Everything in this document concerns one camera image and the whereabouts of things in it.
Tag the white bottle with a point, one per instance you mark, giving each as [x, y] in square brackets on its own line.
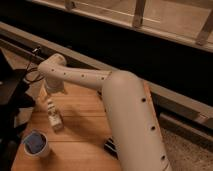
[54, 116]

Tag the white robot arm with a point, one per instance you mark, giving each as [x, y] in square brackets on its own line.
[135, 128]

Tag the black white striped block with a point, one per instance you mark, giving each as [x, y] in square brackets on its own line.
[110, 147]

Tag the black equipment at left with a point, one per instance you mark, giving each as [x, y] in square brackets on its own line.
[12, 97]

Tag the wooden railing frame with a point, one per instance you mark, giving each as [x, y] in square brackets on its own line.
[188, 22]

